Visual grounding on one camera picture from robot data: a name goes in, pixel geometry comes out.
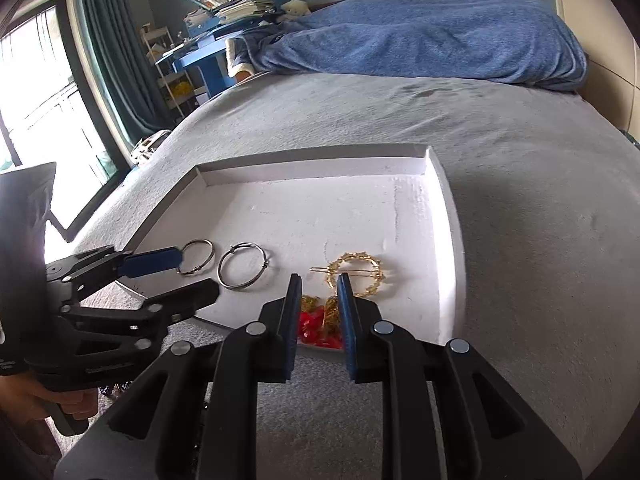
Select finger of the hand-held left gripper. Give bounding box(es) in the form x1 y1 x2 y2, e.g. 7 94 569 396
44 246 182 306
55 279 222 367

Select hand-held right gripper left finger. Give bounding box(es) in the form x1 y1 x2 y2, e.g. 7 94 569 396
54 273 303 480

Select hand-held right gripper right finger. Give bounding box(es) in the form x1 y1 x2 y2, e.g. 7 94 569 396
337 272 584 480

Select red and gold bead jewelry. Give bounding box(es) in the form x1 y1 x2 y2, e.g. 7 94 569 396
297 294 347 351

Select small silver hoop ring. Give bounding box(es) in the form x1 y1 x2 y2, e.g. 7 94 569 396
176 239 216 277

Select white foam tray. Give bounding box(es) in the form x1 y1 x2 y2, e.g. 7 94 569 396
115 144 467 361

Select person's left forearm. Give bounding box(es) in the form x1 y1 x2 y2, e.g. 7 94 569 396
0 405 63 480

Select person's left hand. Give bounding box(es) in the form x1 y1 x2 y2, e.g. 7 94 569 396
0 372 99 424

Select gold round hair clip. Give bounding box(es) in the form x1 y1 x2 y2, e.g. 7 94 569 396
309 252 384 301

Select white slatted object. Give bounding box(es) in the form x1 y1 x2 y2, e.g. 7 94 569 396
130 129 174 167

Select black framed window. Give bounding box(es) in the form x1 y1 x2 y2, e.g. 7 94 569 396
0 0 132 242

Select white storage cart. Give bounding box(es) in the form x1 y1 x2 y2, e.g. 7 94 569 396
139 22 209 122

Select blue desk shelf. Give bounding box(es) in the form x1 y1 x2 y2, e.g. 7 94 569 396
155 0 287 102

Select grey bed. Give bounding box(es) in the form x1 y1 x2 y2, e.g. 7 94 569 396
72 0 640 480

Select teal curtain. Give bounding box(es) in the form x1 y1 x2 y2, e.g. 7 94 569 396
73 0 174 147

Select stack of papers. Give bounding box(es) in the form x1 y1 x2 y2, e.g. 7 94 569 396
214 0 277 24

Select white plush toy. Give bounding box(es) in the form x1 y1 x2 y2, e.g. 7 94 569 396
279 0 312 22

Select blue fleece blanket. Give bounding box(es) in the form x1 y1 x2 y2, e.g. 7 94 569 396
227 0 590 92

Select beige padded headboard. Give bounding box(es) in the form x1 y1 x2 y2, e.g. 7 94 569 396
547 0 640 134

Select large silver hoop bracelet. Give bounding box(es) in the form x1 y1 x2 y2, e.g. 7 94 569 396
217 242 270 291

